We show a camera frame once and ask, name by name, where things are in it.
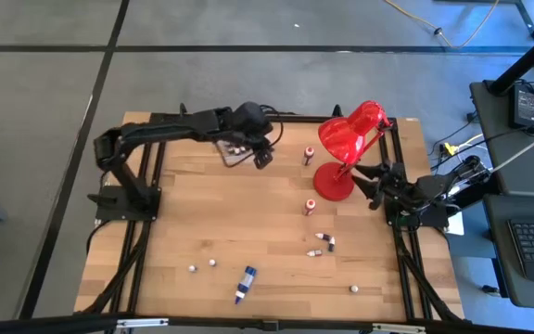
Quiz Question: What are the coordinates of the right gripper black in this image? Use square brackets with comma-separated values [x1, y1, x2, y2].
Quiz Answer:
[350, 160, 419, 214]

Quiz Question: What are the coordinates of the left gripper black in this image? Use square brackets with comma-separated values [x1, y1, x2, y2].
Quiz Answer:
[222, 100, 276, 171]

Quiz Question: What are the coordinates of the large blue food coloring bottle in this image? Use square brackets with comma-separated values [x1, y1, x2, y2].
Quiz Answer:
[233, 264, 259, 306]

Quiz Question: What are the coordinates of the clear plastic container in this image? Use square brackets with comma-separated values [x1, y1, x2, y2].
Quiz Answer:
[214, 136, 268, 169]

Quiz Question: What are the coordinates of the red desk lamp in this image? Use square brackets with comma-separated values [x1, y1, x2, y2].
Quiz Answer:
[311, 99, 393, 203]

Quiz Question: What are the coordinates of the white paper sheet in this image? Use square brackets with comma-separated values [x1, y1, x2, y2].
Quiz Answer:
[446, 212, 466, 237]

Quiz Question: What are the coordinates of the grey side desk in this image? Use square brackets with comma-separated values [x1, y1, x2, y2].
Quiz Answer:
[481, 192, 534, 311]

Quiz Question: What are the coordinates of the black side desk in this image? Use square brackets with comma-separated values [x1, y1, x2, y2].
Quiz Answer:
[469, 79, 534, 197]

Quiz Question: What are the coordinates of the thin silver rod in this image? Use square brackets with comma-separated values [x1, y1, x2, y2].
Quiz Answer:
[492, 122, 534, 175]

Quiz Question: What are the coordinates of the black power adapter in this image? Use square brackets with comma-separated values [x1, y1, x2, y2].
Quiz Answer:
[509, 83, 534, 132]

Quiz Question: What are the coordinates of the black diagonal pole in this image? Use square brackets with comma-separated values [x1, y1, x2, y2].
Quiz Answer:
[486, 20, 534, 97]

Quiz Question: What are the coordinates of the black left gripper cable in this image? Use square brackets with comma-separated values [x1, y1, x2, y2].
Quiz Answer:
[258, 104, 286, 152]

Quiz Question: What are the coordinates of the silver metal bracket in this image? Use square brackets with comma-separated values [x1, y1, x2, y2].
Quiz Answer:
[115, 317, 170, 329]
[371, 322, 428, 334]

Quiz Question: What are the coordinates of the yellow floor cable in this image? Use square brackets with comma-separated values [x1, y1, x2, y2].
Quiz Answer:
[381, 0, 501, 50]

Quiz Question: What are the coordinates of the black frame beam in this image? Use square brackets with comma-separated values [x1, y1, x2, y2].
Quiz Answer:
[0, 311, 534, 334]

